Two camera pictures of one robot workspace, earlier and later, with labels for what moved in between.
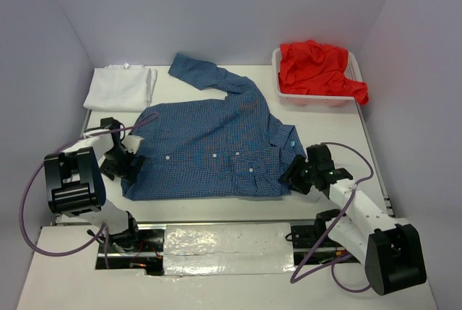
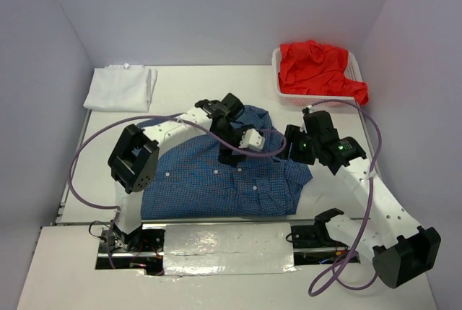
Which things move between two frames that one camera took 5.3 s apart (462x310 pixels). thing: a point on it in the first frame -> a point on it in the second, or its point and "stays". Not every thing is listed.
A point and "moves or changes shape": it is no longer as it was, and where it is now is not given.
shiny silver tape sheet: (213, 249) stays
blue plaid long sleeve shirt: (215, 149) moves or changes shape
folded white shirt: (121, 88) stays
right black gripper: (297, 163) -> (293, 134)
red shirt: (309, 67) stays
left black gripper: (108, 169) -> (225, 156)
